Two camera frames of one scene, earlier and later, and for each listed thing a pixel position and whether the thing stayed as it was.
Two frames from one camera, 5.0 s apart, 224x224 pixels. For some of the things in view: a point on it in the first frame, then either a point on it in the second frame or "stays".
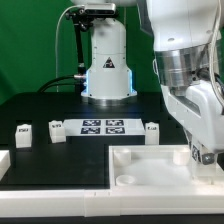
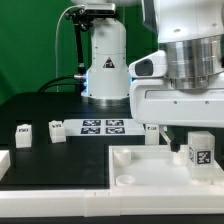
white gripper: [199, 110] to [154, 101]
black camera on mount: [100, 9] stays
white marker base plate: [104, 127] stays
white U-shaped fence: [106, 202] stays
